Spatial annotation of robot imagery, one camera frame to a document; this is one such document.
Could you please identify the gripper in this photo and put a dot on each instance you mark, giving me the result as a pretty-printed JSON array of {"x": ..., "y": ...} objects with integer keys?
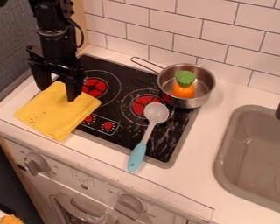
[{"x": 56, "y": 49}]

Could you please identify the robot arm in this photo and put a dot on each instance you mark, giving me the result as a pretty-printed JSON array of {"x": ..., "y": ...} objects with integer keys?
[{"x": 50, "y": 13}]

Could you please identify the yellow cloth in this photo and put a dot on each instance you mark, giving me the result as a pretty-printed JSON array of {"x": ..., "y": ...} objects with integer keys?
[{"x": 54, "y": 112}]

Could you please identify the orange toy pineapple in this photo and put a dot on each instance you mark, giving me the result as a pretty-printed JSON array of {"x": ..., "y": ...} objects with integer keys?
[{"x": 184, "y": 84}]

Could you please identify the silver pot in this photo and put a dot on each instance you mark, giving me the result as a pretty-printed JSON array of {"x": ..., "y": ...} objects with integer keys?
[{"x": 191, "y": 87}]

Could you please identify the toy stove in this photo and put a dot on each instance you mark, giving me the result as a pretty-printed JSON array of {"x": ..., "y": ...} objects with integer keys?
[{"x": 130, "y": 108}]

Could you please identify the toy sink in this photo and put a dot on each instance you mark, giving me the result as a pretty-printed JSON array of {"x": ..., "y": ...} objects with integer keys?
[{"x": 255, "y": 160}]

